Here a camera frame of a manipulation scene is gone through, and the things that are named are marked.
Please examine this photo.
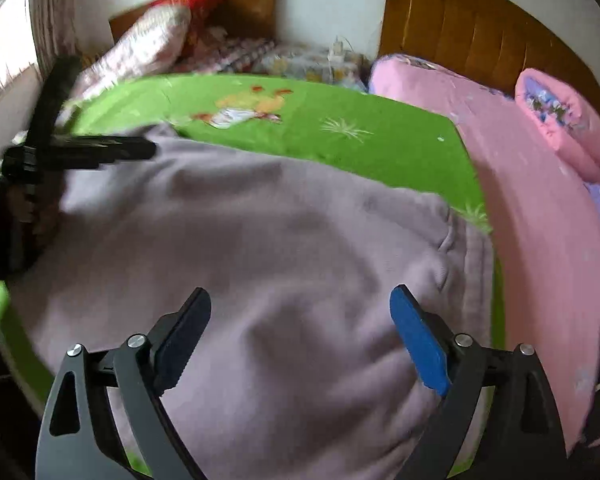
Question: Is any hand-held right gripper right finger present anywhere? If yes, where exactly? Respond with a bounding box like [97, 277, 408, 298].
[390, 285, 566, 480]

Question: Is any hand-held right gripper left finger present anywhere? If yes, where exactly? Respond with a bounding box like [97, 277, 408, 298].
[35, 287, 212, 480]

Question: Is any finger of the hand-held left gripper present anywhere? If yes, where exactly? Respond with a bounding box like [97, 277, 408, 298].
[26, 55, 82, 150]
[55, 135, 157, 167]

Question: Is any person's left hand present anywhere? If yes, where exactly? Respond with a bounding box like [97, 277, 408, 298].
[12, 182, 66, 248]

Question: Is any window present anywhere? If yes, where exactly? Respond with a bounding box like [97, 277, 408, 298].
[0, 0, 42, 111]

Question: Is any striped curtain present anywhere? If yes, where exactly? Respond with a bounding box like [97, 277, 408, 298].
[30, 0, 78, 81]

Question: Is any pink floral pillow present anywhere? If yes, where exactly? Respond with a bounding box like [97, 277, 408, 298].
[70, 5, 192, 106]

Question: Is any pink quilt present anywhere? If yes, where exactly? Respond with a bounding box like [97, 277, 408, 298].
[367, 55, 600, 456]

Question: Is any red pillow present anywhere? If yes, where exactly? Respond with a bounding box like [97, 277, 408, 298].
[150, 0, 231, 61]

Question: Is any small wooden headboard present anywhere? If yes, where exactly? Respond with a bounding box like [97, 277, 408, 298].
[109, 0, 277, 43]

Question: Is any green printed bed sheet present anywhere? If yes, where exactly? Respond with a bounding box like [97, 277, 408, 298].
[0, 74, 506, 480]

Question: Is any white charger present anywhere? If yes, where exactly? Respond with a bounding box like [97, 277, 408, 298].
[328, 37, 356, 62]

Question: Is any pink rolled pillow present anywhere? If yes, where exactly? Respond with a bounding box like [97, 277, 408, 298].
[515, 67, 600, 186]

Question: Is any large wooden headboard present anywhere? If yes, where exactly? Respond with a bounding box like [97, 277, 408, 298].
[380, 0, 600, 121]

